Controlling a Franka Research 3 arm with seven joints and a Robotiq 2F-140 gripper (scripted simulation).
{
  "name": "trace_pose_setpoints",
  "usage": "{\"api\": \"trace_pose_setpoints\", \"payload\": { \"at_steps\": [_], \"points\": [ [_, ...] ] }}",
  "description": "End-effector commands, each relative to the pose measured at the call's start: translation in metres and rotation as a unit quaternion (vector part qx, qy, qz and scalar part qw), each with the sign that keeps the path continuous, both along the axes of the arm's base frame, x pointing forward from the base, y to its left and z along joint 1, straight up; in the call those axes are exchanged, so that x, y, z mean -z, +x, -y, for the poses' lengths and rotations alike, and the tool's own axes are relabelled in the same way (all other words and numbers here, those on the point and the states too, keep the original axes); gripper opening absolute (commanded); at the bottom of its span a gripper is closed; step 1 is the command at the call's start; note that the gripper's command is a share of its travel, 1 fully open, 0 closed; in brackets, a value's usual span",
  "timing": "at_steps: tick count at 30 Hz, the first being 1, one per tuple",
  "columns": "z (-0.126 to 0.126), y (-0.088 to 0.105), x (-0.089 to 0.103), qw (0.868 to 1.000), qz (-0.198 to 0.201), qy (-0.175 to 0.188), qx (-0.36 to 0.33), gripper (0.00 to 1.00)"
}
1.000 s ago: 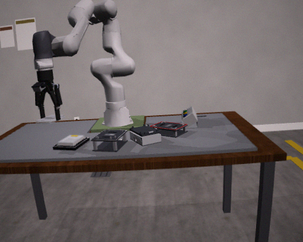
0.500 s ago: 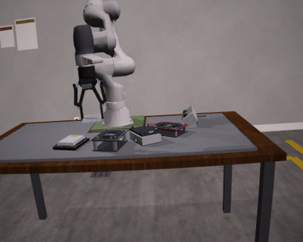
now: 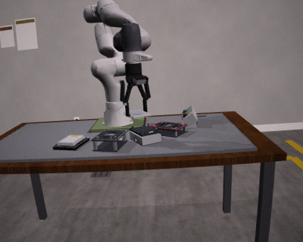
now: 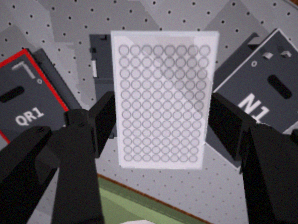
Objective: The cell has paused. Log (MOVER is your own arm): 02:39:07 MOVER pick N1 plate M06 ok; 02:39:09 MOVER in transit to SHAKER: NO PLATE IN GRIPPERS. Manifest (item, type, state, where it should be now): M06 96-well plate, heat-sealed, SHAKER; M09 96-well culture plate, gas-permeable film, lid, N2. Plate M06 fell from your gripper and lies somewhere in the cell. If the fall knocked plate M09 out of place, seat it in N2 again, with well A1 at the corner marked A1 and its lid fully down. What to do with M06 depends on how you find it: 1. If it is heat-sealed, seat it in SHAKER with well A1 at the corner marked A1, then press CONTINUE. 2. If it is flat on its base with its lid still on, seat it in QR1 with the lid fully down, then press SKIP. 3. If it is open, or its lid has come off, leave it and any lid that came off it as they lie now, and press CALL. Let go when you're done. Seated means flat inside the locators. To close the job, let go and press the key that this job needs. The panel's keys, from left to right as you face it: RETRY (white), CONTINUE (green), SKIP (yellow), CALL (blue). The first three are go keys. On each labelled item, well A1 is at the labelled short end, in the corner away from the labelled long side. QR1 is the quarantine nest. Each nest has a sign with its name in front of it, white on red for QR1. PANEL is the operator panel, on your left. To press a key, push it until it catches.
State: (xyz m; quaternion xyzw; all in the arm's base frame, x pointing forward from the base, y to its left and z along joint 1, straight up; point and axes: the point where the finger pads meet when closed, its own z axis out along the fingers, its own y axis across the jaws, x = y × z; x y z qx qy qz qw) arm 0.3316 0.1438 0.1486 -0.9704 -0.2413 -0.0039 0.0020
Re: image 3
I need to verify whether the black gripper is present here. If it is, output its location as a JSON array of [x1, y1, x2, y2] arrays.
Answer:
[[120, 63, 151, 117]]

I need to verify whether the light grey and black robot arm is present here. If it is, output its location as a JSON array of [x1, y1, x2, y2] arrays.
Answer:
[[83, 0, 152, 127]]

